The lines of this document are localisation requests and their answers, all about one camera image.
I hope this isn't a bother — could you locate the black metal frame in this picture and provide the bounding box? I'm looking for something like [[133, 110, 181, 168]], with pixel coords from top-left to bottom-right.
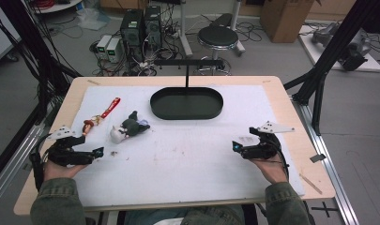
[[283, 0, 380, 137], [0, 0, 83, 126]]

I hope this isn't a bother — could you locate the black hanger stand with tray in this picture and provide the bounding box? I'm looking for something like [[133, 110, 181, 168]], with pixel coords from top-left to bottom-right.
[[149, 58, 226, 121]]

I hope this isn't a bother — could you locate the white table leg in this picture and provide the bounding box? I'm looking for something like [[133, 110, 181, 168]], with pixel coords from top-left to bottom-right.
[[230, 0, 247, 57], [177, 0, 194, 58]]

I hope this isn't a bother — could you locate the clear plastic bag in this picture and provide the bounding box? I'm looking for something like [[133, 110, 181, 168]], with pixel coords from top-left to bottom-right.
[[76, 7, 111, 32]]

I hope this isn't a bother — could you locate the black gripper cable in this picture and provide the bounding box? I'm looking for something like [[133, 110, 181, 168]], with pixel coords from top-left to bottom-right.
[[271, 134, 291, 182], [29, 133, 53, 192]]

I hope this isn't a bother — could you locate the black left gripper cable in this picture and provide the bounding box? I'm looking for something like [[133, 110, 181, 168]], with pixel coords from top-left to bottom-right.
[[29, 133, 53, 192]]

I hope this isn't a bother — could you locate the white floor board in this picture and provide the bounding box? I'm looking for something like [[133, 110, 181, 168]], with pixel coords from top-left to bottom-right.
[[297, 24, 380, 73]]

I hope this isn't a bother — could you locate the person's right hand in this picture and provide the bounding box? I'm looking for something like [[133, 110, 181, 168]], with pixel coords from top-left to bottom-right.
[[249, 153, 289, 186]]

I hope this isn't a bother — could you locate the grey black device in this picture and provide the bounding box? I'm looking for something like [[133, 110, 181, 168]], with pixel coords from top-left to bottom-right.
[[311, 22, 373, 72]]

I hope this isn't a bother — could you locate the black white plush keychain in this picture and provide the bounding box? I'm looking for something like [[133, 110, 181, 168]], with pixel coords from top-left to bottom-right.
[[109, 110, 151, 145]]

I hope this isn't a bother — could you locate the white power supply unit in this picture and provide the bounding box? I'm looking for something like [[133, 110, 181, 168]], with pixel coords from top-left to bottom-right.
[[105, 37, 123, 64], [96, 34, 114, 54]]

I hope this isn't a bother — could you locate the black computer tower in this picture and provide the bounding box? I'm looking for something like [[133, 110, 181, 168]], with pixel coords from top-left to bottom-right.
[[143, 5, 163, 49], [119, 8, 145, 63]]

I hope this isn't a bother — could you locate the black round stool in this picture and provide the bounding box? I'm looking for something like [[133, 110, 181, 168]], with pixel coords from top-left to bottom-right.
[[197, 25, 240, 76]]

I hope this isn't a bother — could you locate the thin wooden stick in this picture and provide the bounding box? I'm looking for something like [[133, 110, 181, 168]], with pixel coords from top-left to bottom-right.
[[298, 172, 324, 196]]

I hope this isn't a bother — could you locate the red strap figure keychain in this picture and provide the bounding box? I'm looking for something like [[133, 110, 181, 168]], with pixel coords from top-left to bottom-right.
[[82, 97, 122, 136]]

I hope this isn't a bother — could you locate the brown cardboard box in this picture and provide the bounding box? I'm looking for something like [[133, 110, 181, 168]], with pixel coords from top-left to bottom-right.
[[259, 0, 317, 44]]

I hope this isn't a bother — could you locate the aluminium rail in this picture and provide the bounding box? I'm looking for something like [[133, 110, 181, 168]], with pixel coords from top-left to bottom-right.
[[291, 95, 361, 225], [0, 124, 47, 209]]

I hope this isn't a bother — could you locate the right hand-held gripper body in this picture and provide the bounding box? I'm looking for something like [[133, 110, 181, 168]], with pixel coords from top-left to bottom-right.
[[240, 121, 296, 161]]

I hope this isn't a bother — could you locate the white table mat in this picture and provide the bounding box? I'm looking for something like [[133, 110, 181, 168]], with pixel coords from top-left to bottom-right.
[[69, 84, 306, 209]]

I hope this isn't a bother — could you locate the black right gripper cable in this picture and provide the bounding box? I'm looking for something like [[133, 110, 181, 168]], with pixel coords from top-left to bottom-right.
[[271, 134, 291, 182]]

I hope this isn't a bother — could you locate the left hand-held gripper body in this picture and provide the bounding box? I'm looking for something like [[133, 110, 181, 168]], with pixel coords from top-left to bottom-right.
[[46, 125, 96, 167]]

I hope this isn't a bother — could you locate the person's left hand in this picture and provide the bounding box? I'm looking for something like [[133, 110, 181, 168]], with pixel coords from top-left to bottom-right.
[[42, 156, 89, 183]]

